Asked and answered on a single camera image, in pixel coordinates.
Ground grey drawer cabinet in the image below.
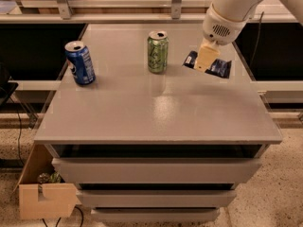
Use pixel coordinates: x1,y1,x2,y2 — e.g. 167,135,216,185
35,24,282,222

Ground green soda can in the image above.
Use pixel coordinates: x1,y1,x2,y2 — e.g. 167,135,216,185
148,31,169,74

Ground blue rxbar blueberry wrapper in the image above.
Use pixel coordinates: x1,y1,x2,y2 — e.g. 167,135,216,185
183,51,232,79

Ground blue pepsi can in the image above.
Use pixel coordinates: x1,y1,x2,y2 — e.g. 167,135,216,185
64,41,96,85

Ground cardboard box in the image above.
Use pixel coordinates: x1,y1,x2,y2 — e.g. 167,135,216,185
15,145,78,219

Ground black cable on floor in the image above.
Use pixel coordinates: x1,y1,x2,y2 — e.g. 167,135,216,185
9,96,27,167

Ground grey metal shelf frame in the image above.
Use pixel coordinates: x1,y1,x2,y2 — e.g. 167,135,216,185
0,0,297,25

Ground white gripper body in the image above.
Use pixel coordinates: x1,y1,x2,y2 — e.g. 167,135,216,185
202,3,248,45

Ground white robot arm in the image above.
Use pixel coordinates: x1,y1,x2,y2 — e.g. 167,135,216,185
194,0,303,72

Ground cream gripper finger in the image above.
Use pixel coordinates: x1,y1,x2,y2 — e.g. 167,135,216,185
194,39,220,72

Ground green items in box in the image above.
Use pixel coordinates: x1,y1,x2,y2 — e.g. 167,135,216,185
37,172,62,183

